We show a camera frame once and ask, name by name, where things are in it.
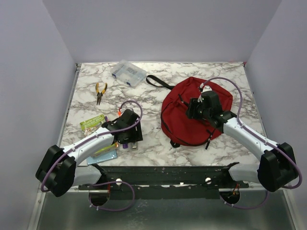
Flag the silver black stapler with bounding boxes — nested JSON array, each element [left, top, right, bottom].
[[131, 142, 138, 150]]

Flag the red backpack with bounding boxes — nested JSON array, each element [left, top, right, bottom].
[[146, 75, 235, 148]]

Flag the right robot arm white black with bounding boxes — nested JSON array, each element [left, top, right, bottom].
[[186, 91, 301, 192]]

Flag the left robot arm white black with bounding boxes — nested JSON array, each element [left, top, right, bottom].
[[35, 109, 142, 197]]

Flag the yellow black pliers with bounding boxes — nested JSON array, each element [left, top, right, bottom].
[[95, 83, 107, 105]]

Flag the light blue notebook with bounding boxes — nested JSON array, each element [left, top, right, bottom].
[[86, 149, 118, 165]]

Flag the clear plastic organizer box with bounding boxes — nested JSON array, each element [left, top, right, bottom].
[[110, 60, 147, 87]]

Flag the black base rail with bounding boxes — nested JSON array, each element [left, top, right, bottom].
[[48, 164, 252, 199]]

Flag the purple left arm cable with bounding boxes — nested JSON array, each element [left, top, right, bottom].
[[40, 100, 143, 212]]

